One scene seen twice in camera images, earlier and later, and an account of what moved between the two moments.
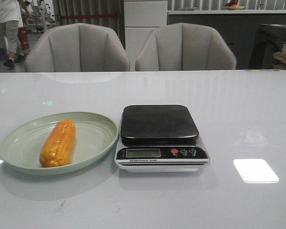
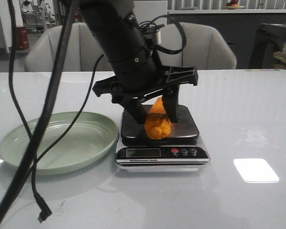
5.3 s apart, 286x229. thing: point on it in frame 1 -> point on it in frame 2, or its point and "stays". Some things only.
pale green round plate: (20, 148) stays
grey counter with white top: (239, 28) stays
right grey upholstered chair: (184, 46) stays
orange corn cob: (57, 150) -> (157, 125)
